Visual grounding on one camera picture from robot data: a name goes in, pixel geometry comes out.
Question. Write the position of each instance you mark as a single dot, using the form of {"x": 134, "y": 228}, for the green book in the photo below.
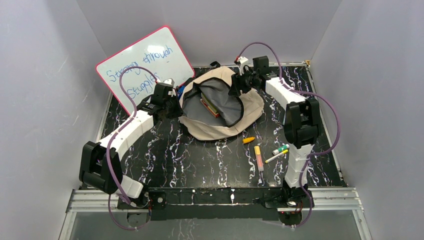
{"x": 203, "y": 96}

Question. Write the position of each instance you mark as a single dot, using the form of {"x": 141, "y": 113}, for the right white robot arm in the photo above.
{"x": 301, "y": 121}

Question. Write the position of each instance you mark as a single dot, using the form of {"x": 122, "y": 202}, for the beige backpack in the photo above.
{"x": 236, "y": 113}

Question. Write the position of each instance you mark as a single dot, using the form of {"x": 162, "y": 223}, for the yellow pink highlighter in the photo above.
{"x": 258, "y": 157}

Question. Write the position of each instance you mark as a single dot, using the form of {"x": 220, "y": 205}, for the yellow white pen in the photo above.
{"x": 276, "y": 156}

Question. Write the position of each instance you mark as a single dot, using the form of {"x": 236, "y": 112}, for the red treehouse book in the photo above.
{"x": 212, "y": 111}

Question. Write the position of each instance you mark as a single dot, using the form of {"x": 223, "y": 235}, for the green white glue stick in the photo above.
{"x": 280, "y": 149}

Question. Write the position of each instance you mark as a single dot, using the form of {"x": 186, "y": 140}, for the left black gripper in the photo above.
{"x": 175, "y": 105}

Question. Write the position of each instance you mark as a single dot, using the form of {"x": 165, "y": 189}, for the pink framed whiteboard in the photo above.
{"x": 131, "y": 74}

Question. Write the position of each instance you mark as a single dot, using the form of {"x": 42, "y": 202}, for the black base frame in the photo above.
{"x": 289, "y": 206}

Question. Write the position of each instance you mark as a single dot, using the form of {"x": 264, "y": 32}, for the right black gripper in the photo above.
{"x": 237, "y": 83}

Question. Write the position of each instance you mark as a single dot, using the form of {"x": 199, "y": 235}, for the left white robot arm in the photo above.
{"x": 101, "y": 161}

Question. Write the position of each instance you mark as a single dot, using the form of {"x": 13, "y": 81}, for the aluminium rail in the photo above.
{"x": 324, "y": 198}

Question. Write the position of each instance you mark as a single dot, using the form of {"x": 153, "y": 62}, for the orange highlighter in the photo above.
{"x": 248, "y": 140}

